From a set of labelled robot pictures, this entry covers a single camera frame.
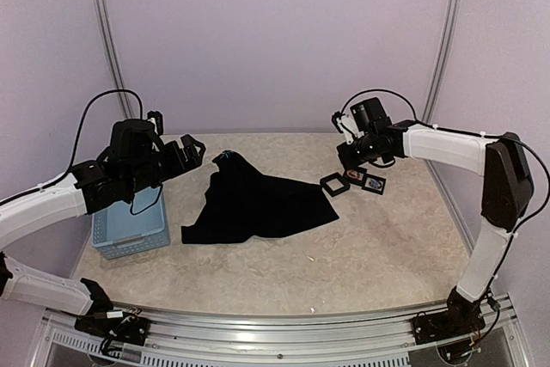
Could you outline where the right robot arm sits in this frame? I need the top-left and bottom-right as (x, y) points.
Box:
(332, 98), (534, 303)

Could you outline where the starry night blue brooch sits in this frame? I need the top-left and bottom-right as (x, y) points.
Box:
(369, 178), (382, 188)

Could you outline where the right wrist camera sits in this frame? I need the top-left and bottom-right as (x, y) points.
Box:
(331, 111), (359, 144)

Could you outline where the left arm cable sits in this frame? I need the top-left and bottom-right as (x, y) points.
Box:
(59, 89), (145, 183)

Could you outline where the right aluminium corner post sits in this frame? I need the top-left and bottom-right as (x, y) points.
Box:
(421, 0), (461, 123)

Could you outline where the black square frame middle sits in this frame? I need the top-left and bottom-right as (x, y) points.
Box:
(343, 167), (368, 187)

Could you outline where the black square frame far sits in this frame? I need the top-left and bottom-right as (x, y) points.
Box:
(362, 174), (387, 195)

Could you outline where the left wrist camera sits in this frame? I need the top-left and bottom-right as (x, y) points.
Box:
(147, 111), (164, 136)

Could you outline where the orange portrait brooch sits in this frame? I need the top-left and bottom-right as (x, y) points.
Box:
(346, 170), (363, 180)

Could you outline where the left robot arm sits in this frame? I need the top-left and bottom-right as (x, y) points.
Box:
(1, 119), (205, 337)

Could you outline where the aluminium front rail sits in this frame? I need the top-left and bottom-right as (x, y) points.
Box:
(40, 293), (528, 367)

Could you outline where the black garment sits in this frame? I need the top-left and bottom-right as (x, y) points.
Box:
(180, 150), (339, 245)

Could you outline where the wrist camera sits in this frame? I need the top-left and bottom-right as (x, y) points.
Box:
(147, 111), (164, 136)
(331, 111), (359, 144)

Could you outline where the black square frame near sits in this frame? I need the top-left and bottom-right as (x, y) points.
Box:
(320, 173), (351, 198)

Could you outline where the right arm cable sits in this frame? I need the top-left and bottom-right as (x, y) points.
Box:
(339, 88), (545, 230)

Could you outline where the left aluminium corner post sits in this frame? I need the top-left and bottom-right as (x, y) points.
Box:
(85, 0), (134, 121)

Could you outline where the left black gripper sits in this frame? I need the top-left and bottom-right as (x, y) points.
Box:
(125, 134), (205, 196)

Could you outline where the aluminium corner post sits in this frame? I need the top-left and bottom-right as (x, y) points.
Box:
(421, 0), (461, 123)
(85, 0), (134, 121)

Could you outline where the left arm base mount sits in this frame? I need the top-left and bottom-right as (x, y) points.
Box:
(74, 298), (150, 358)

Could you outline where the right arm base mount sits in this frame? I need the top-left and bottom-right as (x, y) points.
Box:
(411, 290), (501, 366)

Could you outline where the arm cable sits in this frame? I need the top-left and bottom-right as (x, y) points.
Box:
(339, 88), (545, 230)
(59, 89), (145, 183)

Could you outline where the blue plastic basket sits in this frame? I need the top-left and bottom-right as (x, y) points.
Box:
(91, 188), (170, 260)

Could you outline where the black square frame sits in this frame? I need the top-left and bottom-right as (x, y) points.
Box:
(343, 167), (368, 187)
(320, 173), (351, 198)
(362, 174), (387, 195)

